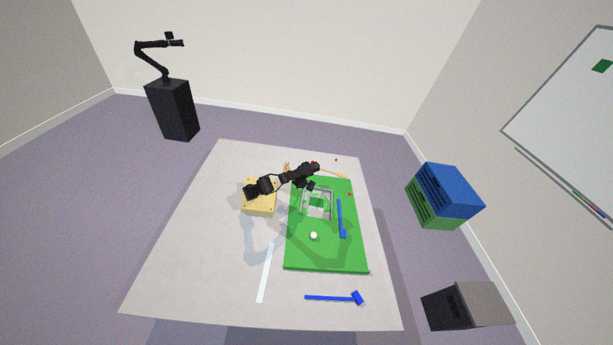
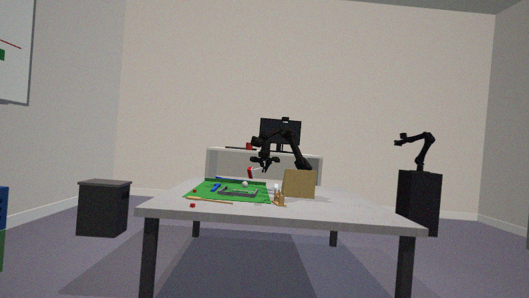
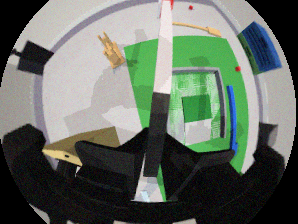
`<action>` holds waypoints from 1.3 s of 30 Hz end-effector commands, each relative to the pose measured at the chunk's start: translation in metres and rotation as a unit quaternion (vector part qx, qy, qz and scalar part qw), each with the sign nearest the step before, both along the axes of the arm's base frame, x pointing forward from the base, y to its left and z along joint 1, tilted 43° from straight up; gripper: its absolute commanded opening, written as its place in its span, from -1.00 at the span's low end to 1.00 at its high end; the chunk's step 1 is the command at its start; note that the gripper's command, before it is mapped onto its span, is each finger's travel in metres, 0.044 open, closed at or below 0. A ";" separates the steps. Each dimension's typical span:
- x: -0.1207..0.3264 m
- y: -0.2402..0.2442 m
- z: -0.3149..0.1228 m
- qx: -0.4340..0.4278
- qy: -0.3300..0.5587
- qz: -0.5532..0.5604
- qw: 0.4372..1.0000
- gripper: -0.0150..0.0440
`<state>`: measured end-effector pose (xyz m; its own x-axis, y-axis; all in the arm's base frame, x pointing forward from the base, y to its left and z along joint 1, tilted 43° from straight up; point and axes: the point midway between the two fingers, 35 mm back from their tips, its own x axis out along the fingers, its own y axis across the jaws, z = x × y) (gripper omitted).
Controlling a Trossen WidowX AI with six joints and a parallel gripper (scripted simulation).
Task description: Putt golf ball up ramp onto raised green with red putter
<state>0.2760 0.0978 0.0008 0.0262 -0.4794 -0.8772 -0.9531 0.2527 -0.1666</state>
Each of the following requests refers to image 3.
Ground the white flat bar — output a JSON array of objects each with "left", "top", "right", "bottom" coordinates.
[{"left": 141, "top": 190, "right": 150, "bottom": 202}]

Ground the green flat mat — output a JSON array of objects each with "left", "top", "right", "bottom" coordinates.
[{"left": 124, "top": 35, "right": 249, "bottom": 173}]

